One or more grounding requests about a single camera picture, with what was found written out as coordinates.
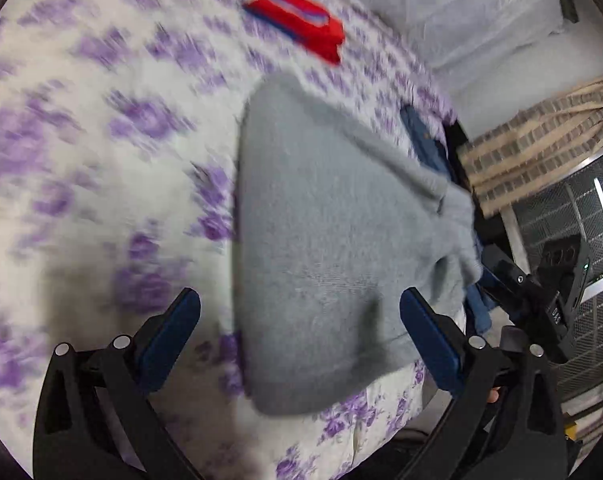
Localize grey fleece sweatpants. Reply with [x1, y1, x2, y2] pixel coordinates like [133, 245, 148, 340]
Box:
[236, 73, 481, 416]

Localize white lace headboard cover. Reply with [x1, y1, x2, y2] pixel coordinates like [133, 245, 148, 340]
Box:
[360, 0, 603, 139]

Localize purple floral bed quilt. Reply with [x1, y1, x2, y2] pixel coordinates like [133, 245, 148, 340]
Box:
[0, 0, 455, 479]

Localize folded red striped garment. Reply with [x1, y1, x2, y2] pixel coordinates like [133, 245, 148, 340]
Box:
[242, 0, 346, 65]

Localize blue denim jeans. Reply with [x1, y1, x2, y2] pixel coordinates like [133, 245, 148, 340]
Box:
[400, 105, 495, 335]

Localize beige checkered curtain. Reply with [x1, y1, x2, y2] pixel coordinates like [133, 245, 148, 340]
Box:
[458, 76, 603, 217]

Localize right human hand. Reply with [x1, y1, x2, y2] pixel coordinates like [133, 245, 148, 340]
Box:
[487, 388, 499, 404]

